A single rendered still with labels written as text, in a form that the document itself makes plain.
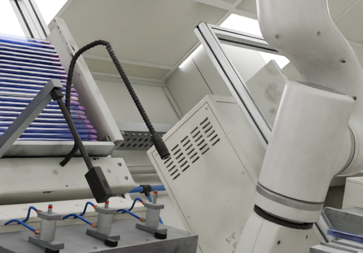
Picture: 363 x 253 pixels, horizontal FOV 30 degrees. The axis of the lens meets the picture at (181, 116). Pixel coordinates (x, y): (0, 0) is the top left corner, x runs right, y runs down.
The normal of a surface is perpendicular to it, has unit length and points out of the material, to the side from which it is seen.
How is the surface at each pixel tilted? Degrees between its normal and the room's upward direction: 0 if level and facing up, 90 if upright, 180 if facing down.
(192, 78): 90
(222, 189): 90
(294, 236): 144
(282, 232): 139
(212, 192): 90
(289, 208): 116
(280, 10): 94
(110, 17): 180
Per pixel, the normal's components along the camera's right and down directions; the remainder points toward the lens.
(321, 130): 0.09, 0.18
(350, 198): -0.63, -0.04
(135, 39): 0.44, 0.80
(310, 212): 0.49, 0.26
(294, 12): -0.09, -0.04
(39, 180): 0.63, -0.60
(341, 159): 0.71, 0.32
